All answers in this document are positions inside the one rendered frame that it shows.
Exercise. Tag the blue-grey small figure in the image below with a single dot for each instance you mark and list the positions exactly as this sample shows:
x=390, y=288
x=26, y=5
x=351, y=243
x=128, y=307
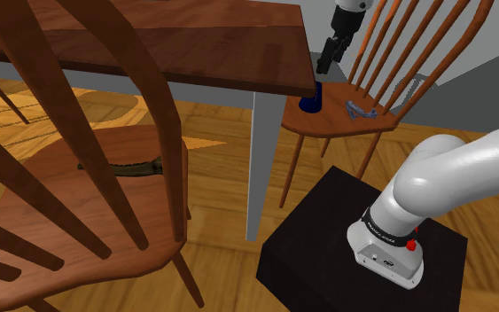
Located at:
x=360, y=111

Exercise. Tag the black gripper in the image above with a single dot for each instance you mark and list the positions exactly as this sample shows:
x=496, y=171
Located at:
x=346, y=24

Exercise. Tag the dark brown wooden spindle chair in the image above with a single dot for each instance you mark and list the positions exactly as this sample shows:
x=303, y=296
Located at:
x=93, y=216

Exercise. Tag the dark blue vase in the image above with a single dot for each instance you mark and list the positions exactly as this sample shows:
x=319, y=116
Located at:
x=310, y=103

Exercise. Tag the black robot stand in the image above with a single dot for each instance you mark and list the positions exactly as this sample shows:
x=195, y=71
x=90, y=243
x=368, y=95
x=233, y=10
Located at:
x=309, y=259

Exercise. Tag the wooden table with white legs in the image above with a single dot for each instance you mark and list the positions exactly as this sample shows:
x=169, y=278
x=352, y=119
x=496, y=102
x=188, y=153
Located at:
x=214, y=47

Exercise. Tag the dark olive long tool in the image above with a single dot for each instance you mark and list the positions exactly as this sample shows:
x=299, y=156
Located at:
x=132, y=169

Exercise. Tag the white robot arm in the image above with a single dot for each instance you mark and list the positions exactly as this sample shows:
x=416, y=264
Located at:
x=448, y=173

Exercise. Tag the light brown wooden spindle chair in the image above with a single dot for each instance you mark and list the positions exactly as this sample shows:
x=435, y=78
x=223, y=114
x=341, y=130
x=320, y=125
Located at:
x=331, y=123

